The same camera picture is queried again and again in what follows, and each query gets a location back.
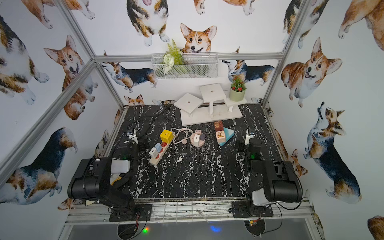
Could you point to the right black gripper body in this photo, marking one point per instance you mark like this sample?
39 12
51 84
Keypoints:
243 147

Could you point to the light blue plug adapter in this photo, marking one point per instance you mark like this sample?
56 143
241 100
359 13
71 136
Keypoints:
158 147

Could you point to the beige red power strip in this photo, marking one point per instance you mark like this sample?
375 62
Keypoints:
154 162

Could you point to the yellow cube plug adapter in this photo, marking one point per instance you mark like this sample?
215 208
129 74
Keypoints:
167 136

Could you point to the round pink socket hub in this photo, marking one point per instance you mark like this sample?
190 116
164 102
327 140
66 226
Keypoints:
195 140

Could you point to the white plug adapter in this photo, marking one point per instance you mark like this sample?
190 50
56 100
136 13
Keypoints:
153 153

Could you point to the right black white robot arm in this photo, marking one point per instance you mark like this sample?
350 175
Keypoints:
280 182

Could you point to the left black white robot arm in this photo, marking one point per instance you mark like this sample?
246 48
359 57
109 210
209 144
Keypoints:
92 182

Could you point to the pink printed cube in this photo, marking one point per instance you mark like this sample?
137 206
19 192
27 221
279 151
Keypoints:
221 136

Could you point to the dark red printed cube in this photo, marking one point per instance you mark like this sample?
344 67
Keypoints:
219 126

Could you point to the white tiered display stand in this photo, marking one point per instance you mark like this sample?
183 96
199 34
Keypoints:
214 105

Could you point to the green potted red flowers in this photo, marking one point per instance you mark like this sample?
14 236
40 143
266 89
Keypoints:
238 89

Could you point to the green fern plant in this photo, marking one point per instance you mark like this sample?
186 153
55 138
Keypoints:
174 56

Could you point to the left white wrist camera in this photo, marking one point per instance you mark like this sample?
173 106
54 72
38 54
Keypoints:
132 135

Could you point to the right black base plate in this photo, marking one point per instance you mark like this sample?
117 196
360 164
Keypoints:
242 210

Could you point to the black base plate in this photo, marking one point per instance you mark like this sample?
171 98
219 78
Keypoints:
242 210
141 212

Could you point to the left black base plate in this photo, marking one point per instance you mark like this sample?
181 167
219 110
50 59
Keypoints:
141 212

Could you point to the aluminium frame front rail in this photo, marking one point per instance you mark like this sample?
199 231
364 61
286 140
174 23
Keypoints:
163 212

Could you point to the white wire basket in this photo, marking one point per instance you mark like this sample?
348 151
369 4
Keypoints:
196 66

